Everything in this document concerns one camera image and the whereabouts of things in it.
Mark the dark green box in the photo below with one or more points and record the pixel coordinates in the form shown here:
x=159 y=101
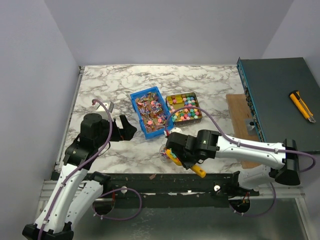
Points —
x=267 y=85

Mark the clear plastic round container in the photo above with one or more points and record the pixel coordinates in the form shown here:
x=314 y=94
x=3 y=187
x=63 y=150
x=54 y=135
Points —
x=163 y=155

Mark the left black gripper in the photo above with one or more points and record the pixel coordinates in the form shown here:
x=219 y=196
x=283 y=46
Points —
x=126 y=133

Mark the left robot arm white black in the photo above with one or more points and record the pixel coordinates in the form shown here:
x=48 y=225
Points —
x=66 y=207

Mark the wooden board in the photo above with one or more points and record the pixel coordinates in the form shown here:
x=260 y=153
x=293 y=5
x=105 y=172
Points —
x=241 y=117

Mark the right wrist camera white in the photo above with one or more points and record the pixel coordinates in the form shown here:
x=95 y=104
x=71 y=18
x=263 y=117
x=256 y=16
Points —
x=175 y=130

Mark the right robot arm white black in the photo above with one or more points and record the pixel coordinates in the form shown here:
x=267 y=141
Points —
x=276 y=161

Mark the yellow plastic scoop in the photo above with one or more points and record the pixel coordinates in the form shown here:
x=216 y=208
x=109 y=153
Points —
x=195 y=168

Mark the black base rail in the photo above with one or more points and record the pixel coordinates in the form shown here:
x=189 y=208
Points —
x=134 y=200

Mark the blue plastic candy bin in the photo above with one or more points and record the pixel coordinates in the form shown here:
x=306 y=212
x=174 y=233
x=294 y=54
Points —
x=152 y=112

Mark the yellow utility knife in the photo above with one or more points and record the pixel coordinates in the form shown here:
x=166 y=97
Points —
x=301 y=106

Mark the metal tin of star candies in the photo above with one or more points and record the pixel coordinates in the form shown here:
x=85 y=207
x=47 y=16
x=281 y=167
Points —
x=188 y=115

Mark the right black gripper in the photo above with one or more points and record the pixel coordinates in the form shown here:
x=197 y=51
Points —
x=171 y=144

